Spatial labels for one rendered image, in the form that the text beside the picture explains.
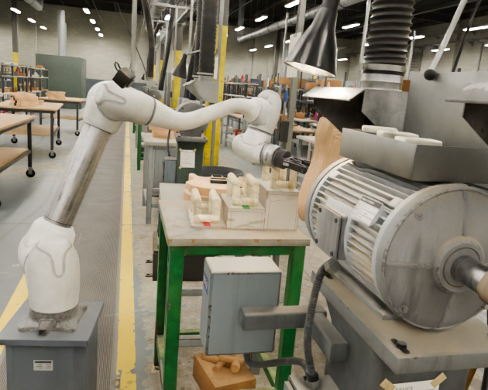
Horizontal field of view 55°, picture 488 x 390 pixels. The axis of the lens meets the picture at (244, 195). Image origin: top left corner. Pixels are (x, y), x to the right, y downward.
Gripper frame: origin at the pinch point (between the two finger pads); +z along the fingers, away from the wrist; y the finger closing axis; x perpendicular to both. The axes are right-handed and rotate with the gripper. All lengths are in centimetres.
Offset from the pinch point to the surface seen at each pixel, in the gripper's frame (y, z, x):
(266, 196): -6.0, -25.3, -19.0
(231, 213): 4.8, -33.9, -27.5
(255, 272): 77, 22, -8
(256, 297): 77, 24, -13
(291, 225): -13.8, -14.5, -29.6
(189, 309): -71, -102, -138
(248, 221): -0.5, -28.1, -30.3
